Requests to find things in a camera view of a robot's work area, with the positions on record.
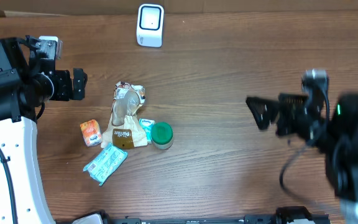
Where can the green lid jar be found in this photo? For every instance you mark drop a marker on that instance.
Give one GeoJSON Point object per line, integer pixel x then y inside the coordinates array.
{"type": "Point", "coordinates": [162, 135]}

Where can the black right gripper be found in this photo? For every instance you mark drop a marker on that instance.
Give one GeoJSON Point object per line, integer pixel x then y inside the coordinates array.
{"type": "Point", "coordinates": [287, 113]}

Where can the orange Kleenex tissue pack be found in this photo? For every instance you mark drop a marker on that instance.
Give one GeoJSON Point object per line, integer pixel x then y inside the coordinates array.
{"type": "Point", "coordinates": [91, 132]}

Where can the beige Pantree bread bag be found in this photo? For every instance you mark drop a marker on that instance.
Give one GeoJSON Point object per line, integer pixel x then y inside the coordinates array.
{"type": "Point", "coordinates": [124, 130]}

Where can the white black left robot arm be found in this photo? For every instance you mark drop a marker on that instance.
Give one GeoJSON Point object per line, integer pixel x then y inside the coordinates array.
{"type": "Point", "coordinates": [28, 79]}

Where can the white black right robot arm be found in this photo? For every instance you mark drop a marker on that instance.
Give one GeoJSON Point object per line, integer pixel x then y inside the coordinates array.
{"type": "Point", "coordinates": [334, 135]}

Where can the teal wet wipes pack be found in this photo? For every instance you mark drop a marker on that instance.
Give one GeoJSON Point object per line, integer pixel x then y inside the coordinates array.
{"type": "Point", "coordinates": [105, 163]}

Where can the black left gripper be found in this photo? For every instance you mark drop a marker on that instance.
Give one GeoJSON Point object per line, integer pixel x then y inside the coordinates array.
{"type": "Point", "coordinates": [74, 84]}

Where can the white barcode scanner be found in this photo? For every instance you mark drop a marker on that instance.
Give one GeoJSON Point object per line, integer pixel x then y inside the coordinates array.
{"type": "Point", "coordinates": [149, 31]}

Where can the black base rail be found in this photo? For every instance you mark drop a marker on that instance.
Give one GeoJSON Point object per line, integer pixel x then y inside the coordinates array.
{"type": "Point", "coordinates": [283, 215]}

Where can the teal Kleenex tissue pack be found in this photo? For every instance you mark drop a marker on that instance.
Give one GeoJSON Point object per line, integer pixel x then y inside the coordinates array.
{"type": "Point", "coordinates": [147, 125]}

